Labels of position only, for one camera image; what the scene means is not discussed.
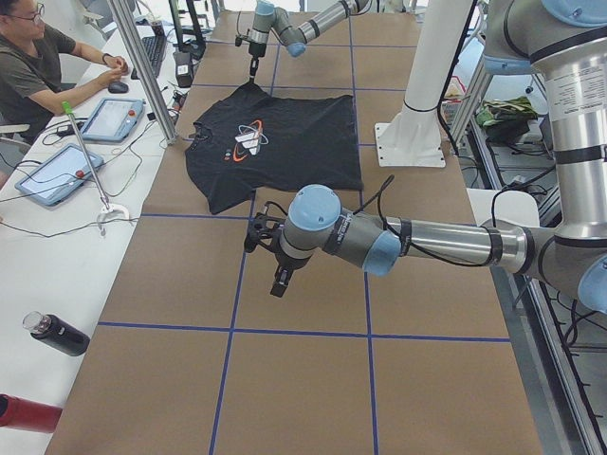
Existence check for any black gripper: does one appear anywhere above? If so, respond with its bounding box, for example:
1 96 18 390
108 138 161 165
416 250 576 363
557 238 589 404
270 246 308 298
248 42 266 83

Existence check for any black printed t-shirt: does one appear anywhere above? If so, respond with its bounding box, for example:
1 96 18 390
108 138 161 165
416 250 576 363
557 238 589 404
185 82 363 214

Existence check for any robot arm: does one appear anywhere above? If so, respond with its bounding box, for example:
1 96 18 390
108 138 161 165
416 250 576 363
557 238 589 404
235 0 372 82
271 1 606 312

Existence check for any black box with label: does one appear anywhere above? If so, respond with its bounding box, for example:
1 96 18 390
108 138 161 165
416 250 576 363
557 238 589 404
173 51 193 88

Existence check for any black keyboard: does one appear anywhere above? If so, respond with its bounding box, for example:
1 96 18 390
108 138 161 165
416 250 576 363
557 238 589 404
141 35 167 78

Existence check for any black computer mouse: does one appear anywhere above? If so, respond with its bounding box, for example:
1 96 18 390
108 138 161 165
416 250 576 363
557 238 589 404
107 82 129 94

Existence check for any far teach pendant tablet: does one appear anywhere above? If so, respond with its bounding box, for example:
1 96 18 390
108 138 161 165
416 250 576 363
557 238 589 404
81 98 145 143

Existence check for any teach pendant tablet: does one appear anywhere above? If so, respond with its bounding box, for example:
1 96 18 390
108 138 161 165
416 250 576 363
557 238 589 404
14 144 92 207
81 98 145 143

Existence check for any reacher grabber stick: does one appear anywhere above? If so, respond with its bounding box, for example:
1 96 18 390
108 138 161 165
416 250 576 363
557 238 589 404
61 101 131 237

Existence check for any seated person in green shirt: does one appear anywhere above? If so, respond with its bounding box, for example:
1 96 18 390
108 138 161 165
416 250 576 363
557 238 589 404
1 1 129 144

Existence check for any near teach pendant tablet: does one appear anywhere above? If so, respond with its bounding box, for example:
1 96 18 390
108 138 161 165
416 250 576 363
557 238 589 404
14 144 92 207

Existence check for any black water bottle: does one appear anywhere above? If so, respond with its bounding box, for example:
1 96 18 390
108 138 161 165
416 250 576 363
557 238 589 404
22 311 90 356

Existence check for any white plastic chair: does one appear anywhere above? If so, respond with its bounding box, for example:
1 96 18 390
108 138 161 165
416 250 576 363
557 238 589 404
467 189 540 228

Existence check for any red water bottle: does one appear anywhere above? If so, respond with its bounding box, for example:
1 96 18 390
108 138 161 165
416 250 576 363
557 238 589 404
1 393 63 433

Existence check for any aluminium frame post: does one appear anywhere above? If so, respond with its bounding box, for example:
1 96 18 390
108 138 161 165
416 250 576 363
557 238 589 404
107 0 177 145

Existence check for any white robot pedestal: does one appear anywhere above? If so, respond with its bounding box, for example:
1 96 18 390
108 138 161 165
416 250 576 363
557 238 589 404
375 0 475 168

